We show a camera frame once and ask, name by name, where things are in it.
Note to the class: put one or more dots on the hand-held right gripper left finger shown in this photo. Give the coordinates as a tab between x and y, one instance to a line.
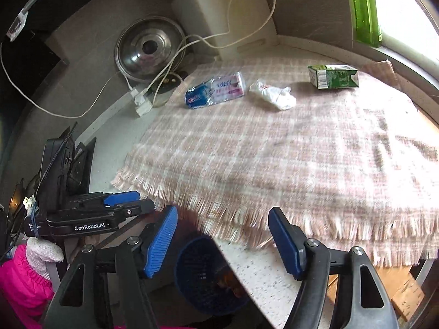
161	243

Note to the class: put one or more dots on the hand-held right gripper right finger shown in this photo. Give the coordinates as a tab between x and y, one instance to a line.
284	243

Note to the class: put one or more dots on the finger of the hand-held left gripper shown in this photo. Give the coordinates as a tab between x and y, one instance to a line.
121	197
137	207

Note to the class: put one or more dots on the blue mesh bin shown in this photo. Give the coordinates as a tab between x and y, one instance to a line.
199	274

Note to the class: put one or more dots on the person's left forearm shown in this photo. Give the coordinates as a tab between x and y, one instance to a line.
20	281

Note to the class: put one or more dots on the white plugs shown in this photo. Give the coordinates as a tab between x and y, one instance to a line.
140	102

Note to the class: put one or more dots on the pink plaid fringed cloth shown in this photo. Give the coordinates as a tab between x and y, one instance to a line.
274	144

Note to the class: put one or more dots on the black socket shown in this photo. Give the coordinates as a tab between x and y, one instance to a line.
171	82

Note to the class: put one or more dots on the blue white plastic wrapper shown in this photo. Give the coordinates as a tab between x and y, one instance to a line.
212	92

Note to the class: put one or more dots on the crumpled white tissue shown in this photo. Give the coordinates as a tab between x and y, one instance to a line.
277	97

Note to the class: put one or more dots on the steel pot lid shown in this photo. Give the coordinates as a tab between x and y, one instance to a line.
149	46

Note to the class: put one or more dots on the black glass panel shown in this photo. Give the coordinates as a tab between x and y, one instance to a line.
31	61

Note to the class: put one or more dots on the green milk carton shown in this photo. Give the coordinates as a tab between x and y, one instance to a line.
338	78

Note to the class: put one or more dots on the white clip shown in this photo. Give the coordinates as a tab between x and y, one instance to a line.
17	24

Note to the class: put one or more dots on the white cutting board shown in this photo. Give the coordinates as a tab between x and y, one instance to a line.
212	7

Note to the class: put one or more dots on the green dish soap bottle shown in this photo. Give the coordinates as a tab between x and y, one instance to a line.
363	10

